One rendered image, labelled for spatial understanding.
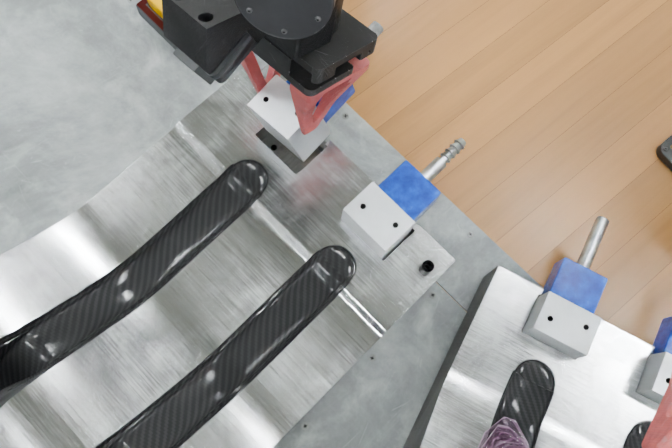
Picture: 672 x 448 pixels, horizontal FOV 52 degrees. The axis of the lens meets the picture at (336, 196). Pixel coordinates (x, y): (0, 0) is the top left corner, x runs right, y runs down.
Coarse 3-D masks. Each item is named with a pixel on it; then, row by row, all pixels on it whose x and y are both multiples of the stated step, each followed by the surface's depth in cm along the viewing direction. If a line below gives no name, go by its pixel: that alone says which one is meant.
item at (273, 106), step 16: (272, 80) 58; (256, 96) 58; (272, 96) 57; (288, 96) 57; (256, 112) 57; (272, 112) 57; (288, 112) 56; (272, 128) 57; (288, 128) 56; (320, 128) 59; (288, 144) 58; (304, 144) 59; (304, 160) 61
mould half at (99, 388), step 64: (192, 128) 62; (256, 128) 62; (128, 192) 60; (192, 192) 60; (320, 192) 60; (0, 256) 55; (64, 256) 57; (128, 256) 59; (256, 256) 59; (448, 256) 59; (0, 320) 52; (128, 320) 56; (192, 320) 57; (320, 320) 57; (384, 320) 57; (64, 384) 51; (128, 384) 53; (256, 384) 56; (320, 384) 56
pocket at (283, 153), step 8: (264, 128) 62; (264, 136) 64; (272, 136) 65; (272, 144) 64; (280, 144) 65; (320, 144) 63; (280, 152) 64; (288, 152) 64; (320, 152) 64; (288, 160) 64; (296, 160) 64; (296, 168) 64
